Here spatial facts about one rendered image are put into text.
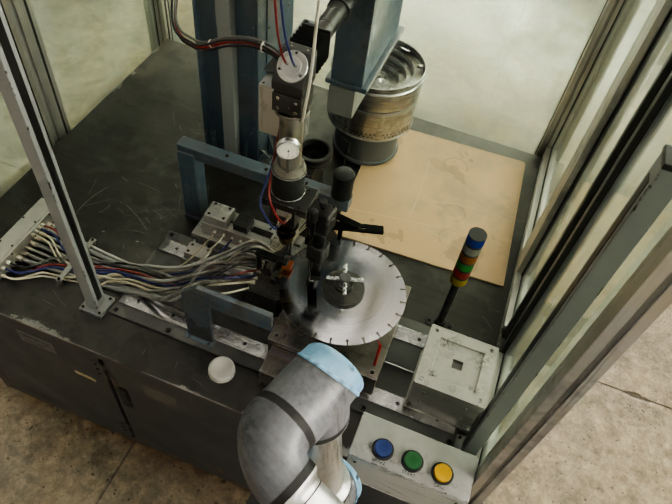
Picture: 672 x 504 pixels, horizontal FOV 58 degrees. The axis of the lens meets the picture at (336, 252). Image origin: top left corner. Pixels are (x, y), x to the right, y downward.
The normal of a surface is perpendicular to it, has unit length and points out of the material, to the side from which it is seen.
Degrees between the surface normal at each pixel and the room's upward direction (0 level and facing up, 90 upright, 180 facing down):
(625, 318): 90
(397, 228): 0
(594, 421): 0
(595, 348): 90
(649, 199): 90
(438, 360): 0
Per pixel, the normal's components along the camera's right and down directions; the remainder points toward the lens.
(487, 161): 0.10, -0.62
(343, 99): -0.36, 0.71
